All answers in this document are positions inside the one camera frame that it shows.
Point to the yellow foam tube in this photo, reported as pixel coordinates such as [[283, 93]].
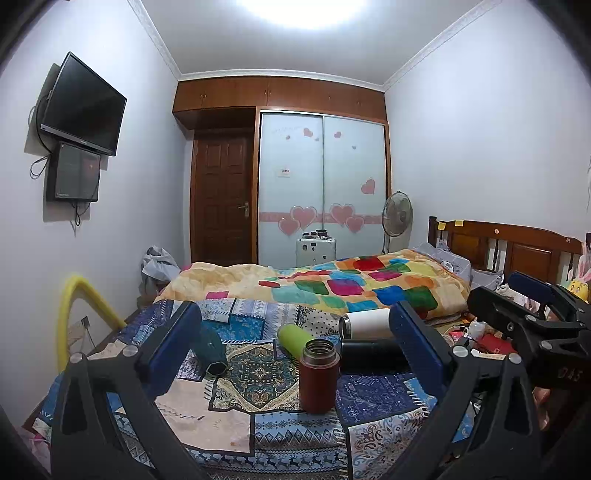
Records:
[[92, 297]]

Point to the green cup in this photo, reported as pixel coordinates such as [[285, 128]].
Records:
[[293, 339]]

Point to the wooden wardrobe with heart stickers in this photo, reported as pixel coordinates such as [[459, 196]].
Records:
[[318, 184]]

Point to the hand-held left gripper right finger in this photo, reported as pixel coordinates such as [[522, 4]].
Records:
[[415, 344]]

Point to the small black wall monitor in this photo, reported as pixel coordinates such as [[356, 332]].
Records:
[[74, 173]]

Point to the colourful checked quilt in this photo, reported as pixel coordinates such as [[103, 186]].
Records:
[[323, 281]]

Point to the blue patchwork blanket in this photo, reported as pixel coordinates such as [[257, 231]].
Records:
[[258, 383]]

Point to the person's right hand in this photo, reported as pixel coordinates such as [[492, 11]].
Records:
[[542, 406]]

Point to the wall socket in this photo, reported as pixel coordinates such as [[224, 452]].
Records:
[[85, 322]]

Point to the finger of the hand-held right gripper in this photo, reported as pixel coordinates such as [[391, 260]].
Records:
[[498, 307], [531, 286]]

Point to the white appliance box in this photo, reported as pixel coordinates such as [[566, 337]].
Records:
[[316, 251]]

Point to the black cup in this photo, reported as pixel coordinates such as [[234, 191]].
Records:
[[369, 355]]

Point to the red cup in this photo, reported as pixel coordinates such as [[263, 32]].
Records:
[[318, 383]]

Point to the grey clothes heap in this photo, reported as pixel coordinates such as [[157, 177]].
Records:
[[157, 270]]

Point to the grey pillow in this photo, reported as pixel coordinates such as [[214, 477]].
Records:
[[452, 265]]

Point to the red packet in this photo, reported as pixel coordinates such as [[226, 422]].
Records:
[[496, 344]]

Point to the black wall television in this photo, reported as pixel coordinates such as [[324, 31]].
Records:
[[85, 106]]

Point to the standing fan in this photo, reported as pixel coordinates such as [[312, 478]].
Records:
[[397, 214]]

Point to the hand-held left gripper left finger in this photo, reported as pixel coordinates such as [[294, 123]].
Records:
[[173, 344]]

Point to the dark teal cup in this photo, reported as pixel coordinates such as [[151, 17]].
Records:
[[211, 353]]

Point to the yellow plush toy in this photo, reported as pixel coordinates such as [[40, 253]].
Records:
[[579, 286]]

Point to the wooden bed headboard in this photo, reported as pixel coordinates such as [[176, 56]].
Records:
[[521, 247]]

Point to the brown wooden door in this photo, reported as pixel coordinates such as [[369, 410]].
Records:
[[221, 198]]

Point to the ceiling light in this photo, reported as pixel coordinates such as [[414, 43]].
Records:
[[302, 11]]

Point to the white cup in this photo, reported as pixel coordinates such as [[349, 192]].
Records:
[[369, 323]]

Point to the small white bottle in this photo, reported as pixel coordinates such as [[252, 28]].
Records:
[[477, 328]]

